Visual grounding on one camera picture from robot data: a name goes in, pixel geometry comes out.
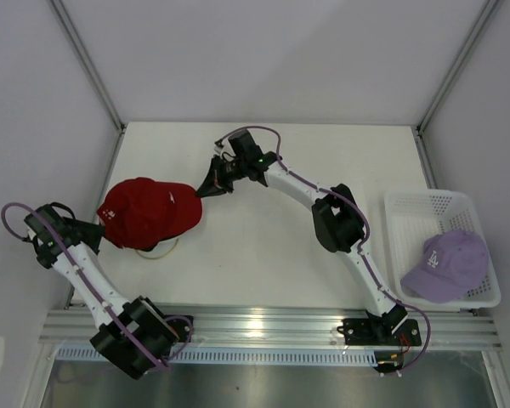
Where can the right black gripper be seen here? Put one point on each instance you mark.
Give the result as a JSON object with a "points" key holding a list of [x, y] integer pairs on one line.
{"points": [[216, 183]]}

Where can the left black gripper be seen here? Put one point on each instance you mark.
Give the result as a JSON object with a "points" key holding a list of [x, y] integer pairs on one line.
{"points": [[93, 233]]}

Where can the red baseball cap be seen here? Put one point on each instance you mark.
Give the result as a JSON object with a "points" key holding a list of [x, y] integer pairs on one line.
{"points": [[139, 213]]}

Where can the gold wire hat stand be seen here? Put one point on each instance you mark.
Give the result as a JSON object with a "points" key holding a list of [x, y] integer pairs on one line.
{"points": [[159, 251]]}

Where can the purple LA baseball cap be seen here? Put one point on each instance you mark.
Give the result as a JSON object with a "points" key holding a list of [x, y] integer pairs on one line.
{"points": [[452, 264]]}

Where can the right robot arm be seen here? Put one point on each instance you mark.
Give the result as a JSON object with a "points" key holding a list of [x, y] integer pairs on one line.
{"points": [[339, 225]]}

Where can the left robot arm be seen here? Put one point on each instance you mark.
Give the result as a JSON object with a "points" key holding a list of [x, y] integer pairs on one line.
{"points": [[131, 334]]}

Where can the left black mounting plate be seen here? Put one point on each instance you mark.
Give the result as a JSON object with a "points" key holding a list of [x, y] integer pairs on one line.
{"points": [[182, 325]]}

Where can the black mounting plate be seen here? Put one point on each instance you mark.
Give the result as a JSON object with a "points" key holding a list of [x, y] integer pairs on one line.
{"points": [[366, 332], [182, 325]]}

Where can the white plastic basket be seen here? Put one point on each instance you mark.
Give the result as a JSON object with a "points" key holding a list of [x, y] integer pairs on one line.
{"points": [[414, 216]]}

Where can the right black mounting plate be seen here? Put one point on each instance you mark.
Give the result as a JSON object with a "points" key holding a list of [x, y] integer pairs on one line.
{"points": [[366, 332]]}

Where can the white slotted cable duct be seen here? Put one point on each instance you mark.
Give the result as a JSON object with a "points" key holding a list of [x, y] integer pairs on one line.
{"points": [[276, 357]]}

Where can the left aluminium frame post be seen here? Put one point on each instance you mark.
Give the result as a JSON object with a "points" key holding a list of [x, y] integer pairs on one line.
{"points": [[80, 50]]}

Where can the aluminium frame post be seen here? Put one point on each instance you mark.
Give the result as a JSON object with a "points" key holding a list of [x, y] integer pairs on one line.
{"points": [[80, 50], [463, 55]]}

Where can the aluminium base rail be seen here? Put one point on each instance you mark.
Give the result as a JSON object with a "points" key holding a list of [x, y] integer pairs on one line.
{"points": [[280, 328]]}

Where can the right aluminium frame post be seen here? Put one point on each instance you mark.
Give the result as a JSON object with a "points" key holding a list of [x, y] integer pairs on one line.
{"points": [[463, 55]]}

